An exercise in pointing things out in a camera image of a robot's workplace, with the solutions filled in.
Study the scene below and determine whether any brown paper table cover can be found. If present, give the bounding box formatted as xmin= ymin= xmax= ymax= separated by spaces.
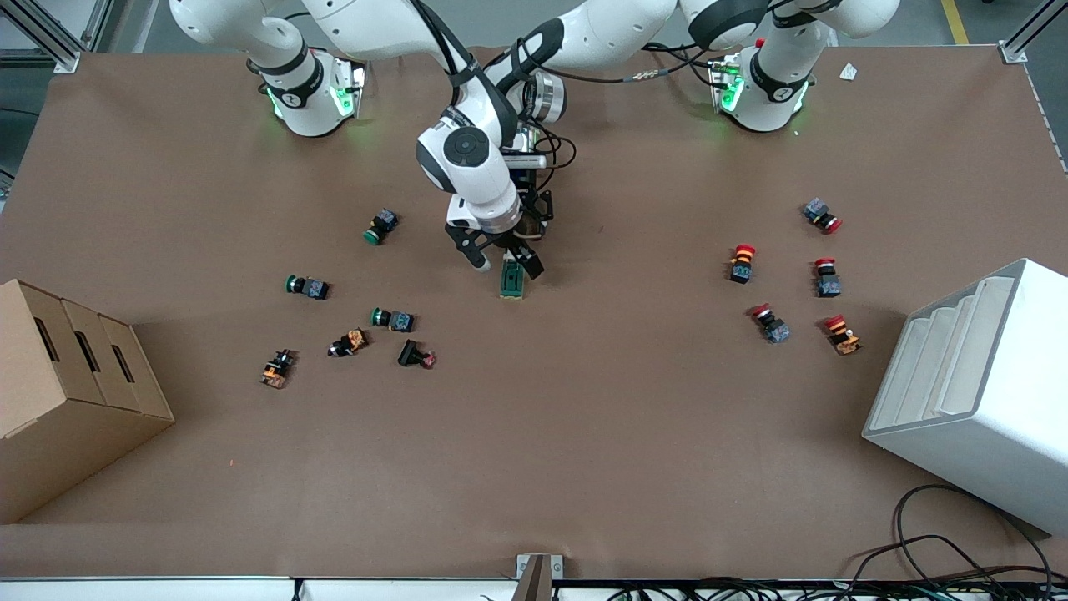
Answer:
xmin=0 ymin=42 xmax=1068 ymax=582

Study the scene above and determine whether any metal mount bracket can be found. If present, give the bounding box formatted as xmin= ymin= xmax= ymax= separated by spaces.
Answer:
xmin=516 ymin=553 xmax=565 ymax=601

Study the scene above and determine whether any aluminium frame profile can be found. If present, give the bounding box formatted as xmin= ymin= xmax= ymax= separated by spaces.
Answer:
xmin=999 ymin=0 xmax=1068 ymax=65
xmin=0 ymin=0 xmax=113 ymax=74

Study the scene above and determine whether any red mushroom button orange block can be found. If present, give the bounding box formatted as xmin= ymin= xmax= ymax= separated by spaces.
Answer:
xmin=823 ymin=314 xmax=864 ymax=356

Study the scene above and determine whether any black arm base cable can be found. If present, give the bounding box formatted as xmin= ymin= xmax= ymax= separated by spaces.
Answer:
xmin=667 ymin=43 xmax=720 ymax=88

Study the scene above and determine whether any white table edge rail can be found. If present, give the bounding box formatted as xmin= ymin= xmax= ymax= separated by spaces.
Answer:
xmin=0 ymin=574 xmax=1068 ymax=601

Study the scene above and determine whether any brown cardboard box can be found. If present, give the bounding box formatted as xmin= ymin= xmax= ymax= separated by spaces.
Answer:
xmin=0 ymin=279 xmax=176 ymax=525

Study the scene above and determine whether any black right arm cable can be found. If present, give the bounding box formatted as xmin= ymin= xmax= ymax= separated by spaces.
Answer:
xmin=405 ymin=0 xmax=510 ymax=126

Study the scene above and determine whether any white compartment bin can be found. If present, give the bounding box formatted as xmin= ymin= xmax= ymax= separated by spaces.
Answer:
xmin=862 ymin=258 xmax=1068 ymax=538

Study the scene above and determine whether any black cable loop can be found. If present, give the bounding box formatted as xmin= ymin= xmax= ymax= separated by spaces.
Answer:
xmin=891 ymin=484 xmax=1054 ymax=578

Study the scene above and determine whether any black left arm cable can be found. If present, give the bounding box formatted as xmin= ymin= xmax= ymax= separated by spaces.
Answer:
xmin=501 ymin=38 xmax=723 ymax=172

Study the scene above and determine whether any black cable bundle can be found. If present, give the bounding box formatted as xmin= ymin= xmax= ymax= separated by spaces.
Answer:
xmin=609 ymin=534 xmax=1068 ymax=601

